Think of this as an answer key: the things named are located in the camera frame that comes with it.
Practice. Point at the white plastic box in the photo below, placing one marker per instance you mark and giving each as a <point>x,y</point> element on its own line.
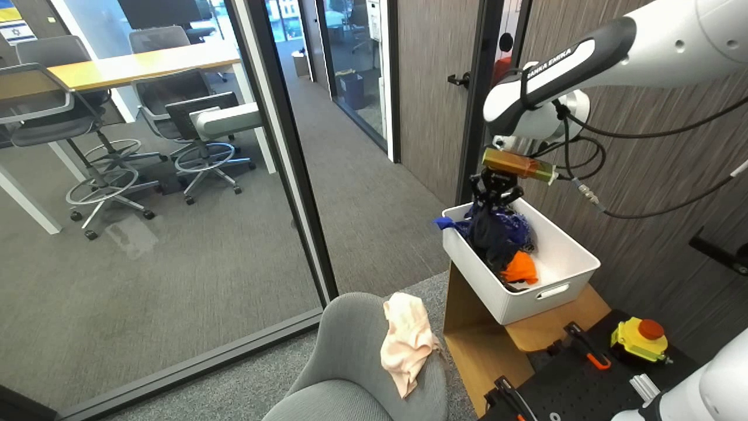
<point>562,266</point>

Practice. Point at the black clothing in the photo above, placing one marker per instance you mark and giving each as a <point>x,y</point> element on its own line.
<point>499,234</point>

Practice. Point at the blue bandana cloth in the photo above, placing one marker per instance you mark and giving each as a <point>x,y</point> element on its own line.
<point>451,224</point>

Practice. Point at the wooden desk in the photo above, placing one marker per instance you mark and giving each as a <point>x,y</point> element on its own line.
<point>122,72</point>

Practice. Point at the grey office chair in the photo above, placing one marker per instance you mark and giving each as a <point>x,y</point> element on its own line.
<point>35,108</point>
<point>171,106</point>

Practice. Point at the grey office chair right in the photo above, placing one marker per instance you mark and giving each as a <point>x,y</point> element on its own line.
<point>171,106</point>

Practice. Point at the black orange clamp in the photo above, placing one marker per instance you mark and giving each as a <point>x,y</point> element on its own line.
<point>595,356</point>

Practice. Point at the orange cloth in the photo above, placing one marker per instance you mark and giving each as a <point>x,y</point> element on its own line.
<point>519,271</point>

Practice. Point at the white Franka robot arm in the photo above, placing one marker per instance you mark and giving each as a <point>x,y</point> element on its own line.
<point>665,42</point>

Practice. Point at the peach clothing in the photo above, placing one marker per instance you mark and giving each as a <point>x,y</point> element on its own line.
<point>410,342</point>

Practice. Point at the yellow emergency stop button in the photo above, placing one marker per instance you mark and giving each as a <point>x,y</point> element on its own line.
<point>641,337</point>

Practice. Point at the grey armchair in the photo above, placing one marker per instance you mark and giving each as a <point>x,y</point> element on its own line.
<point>345,377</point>

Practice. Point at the black glass door frame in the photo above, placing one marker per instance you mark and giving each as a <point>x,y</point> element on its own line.
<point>265,74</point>

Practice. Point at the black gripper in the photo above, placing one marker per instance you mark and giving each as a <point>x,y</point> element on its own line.
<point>493,186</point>

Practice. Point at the grey office chair left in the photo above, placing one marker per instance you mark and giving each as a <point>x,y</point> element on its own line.
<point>35,108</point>

